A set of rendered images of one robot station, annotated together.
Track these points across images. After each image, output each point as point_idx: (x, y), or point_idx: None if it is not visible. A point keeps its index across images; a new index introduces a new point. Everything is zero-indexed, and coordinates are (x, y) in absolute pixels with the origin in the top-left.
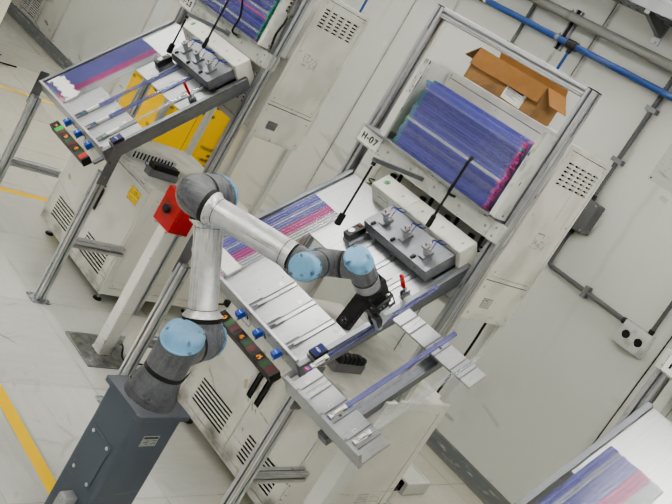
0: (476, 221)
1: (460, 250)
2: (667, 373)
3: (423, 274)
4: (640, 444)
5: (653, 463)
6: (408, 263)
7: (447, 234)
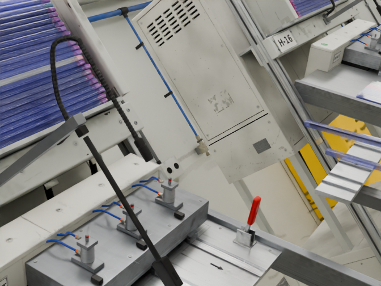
0: (110, 130)
1: (153, 164)
2: (284, 49)
3: (206, 210)
4: (338, 88)
5: (351, 84)
6: (182, 232)
7: (119, 179)
